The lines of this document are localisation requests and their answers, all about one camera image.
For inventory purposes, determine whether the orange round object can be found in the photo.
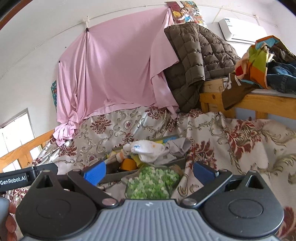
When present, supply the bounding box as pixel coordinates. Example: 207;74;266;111
120;158;137;171

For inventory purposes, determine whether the cartoon printed tray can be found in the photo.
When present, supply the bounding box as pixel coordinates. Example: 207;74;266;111
99;135;191;184

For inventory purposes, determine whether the white small sock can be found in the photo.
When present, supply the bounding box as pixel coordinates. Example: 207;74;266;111
123;140;167;163

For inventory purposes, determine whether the striped yellow sock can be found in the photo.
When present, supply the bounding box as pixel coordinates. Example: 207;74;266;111
104;149;139;166

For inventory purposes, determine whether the person left hand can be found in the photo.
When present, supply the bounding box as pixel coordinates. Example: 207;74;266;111
1;197;18;241

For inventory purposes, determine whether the floral satin bedspread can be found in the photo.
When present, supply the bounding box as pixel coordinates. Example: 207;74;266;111
32;107;295;240

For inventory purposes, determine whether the window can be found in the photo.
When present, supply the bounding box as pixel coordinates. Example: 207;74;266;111
1;108;42;172

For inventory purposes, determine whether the green leafy bag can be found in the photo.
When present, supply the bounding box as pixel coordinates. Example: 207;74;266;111
121;165;183;200

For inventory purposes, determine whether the brown printed cloth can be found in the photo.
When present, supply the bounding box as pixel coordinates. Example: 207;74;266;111
222;73;257;110

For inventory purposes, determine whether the colourful patchwork cloth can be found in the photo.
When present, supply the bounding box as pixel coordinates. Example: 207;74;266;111
235;35;295;94

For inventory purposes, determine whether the pink hanging sheet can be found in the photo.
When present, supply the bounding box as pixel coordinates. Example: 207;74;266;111
53;6;179;146

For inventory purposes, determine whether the brown quilted jacket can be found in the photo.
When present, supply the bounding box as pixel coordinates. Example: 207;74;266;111
164;22;240;113

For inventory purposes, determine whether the white air conditioner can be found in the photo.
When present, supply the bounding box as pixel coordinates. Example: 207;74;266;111
219;18;266;45

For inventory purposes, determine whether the wooden bed rail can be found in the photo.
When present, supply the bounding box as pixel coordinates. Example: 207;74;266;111
0;130;54;173

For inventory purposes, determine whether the wooden bunk frame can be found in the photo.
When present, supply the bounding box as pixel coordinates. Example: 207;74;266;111
200;78;295;120

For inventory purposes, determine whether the teal wall picture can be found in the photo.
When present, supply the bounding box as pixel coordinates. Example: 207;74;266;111
51;80;57;109

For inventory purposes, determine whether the colourful wall poster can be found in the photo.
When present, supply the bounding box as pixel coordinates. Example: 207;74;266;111
166;1;208;28

